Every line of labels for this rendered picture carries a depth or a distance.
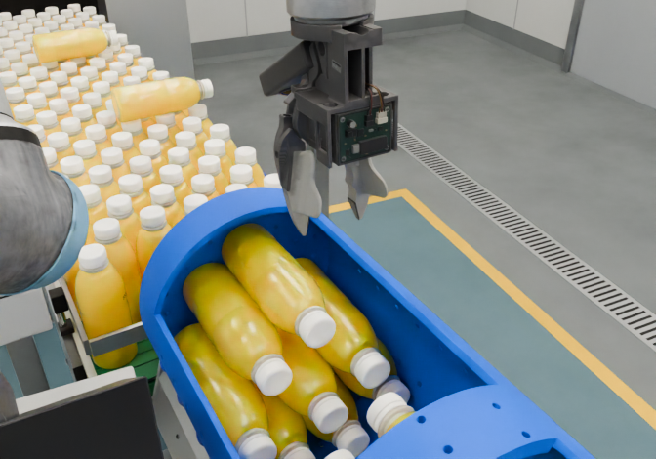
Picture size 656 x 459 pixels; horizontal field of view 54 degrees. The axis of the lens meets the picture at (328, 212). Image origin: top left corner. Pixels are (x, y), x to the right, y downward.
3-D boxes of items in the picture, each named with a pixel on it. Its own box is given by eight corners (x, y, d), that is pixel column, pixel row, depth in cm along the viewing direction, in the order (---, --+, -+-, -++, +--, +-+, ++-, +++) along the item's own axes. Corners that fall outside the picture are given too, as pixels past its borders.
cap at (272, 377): (261, 392, 71) (268, 402, 70) (248, 372, 69) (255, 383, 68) (290, 370, 72) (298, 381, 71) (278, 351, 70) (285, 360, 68)
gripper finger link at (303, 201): (299, 258, 59) (316, 164, 56) (272, 230, 64) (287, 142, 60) (328, 256, 61) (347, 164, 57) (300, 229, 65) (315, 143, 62)
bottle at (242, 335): (195, 315, 85) (255, 409, 72) (171, 281, 81) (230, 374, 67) (239, 285, 87) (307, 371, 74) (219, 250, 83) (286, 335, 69)
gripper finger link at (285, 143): (273, 191, 60) (289, 100, 57) (266, 186, 61) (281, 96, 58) (317, 190, 62) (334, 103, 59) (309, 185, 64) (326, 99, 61)
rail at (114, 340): (93, 357, 95) (89, 342, 94) (92, 354, 96) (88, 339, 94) (325, 274, 112) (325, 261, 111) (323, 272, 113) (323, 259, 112)
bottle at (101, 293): (86, 370, 100) (60, 274, 90) (101, 339, 106) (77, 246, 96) (131, 371, 100) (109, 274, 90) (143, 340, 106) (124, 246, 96)
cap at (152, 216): (171, 221, 102) (169, 211, 101) (149, 230, 100) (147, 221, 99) (157, 212, 105) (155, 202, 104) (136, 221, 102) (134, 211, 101)
